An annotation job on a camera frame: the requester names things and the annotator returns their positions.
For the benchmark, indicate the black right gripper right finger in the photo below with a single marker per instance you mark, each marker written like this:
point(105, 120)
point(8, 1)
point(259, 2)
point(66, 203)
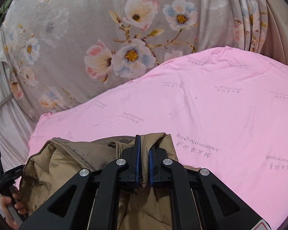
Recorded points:
point(199, 199)

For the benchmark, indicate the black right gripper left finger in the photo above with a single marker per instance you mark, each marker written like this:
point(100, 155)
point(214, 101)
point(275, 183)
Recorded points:
point(90, 199)

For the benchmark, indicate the olive quilted puffer jacket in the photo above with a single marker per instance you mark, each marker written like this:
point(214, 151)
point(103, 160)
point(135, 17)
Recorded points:
point(58, 160)

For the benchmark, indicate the person's left hand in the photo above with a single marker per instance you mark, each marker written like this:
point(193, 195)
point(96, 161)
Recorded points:
point(6, 203)

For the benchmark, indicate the silver satin curtain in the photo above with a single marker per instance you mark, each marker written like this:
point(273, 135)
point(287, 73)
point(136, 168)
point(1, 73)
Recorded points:
point(15, 126)

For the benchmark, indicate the pink printed bed sheet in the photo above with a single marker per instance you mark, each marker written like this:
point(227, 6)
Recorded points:
point(225, 109)

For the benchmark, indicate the grey floral blanket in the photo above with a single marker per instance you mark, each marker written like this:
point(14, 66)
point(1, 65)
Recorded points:
point(62, 53)

